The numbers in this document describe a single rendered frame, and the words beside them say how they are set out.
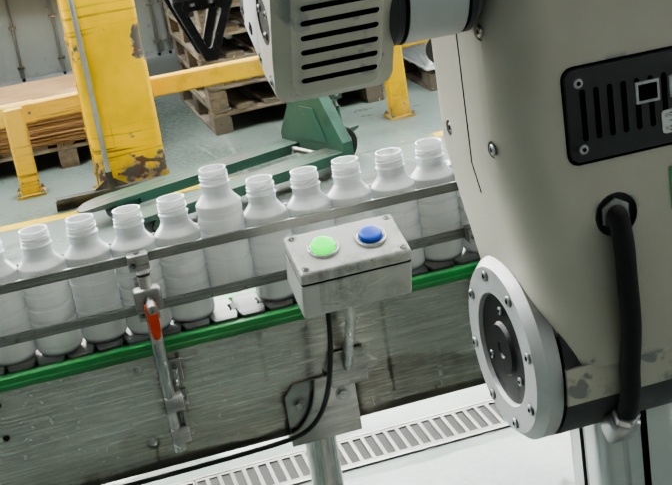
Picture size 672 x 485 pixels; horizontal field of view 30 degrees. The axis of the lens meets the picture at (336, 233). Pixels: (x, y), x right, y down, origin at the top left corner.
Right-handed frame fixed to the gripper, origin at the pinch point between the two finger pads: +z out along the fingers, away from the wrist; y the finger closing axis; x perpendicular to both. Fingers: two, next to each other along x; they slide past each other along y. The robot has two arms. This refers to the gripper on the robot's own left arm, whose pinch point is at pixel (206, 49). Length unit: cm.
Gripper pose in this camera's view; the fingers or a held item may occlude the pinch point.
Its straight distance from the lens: 145.2
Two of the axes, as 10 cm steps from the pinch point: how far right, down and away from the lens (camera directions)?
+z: 1.5, 9.3, 3.2
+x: 9.6, -2.2, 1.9
